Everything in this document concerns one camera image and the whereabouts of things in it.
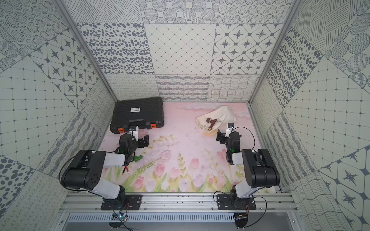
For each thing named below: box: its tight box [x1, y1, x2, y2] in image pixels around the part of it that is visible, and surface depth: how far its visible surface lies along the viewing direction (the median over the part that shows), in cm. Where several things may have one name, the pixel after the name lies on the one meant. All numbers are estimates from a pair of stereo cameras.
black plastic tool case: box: [109, 97, 165, 133], surface depth 103 cm
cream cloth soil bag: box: [195, 105, 237, 134], surface depth 107 cm
